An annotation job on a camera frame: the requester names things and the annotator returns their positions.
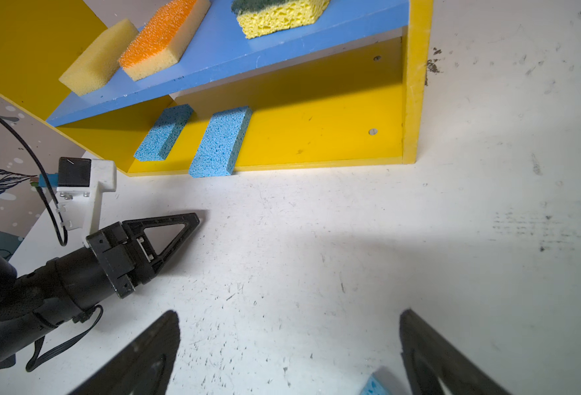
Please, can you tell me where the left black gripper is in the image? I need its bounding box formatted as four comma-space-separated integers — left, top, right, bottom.
48, 213, 201, 394

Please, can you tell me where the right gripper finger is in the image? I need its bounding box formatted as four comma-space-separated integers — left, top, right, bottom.
400, 309, 508, 394

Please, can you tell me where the blue sponge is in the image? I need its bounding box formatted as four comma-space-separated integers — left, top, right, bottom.
188, 106, 252, 178
134, 105, 194, 162
359, 367, 394, 395

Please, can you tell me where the yellow orange-tinted sponge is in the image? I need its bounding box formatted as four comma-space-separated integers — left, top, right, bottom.
58, 19, 138, 96

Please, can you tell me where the orange sponge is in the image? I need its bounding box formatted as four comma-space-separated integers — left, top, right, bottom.
119, 0, 211, 82

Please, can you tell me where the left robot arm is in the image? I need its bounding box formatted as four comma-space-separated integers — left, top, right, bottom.
0, 212, 200, 372

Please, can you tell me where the yellow shelf unit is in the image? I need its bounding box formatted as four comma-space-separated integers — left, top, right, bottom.
0, 1, 434, 175

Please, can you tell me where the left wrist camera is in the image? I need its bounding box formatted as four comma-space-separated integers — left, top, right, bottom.
32, 157, 117, 242

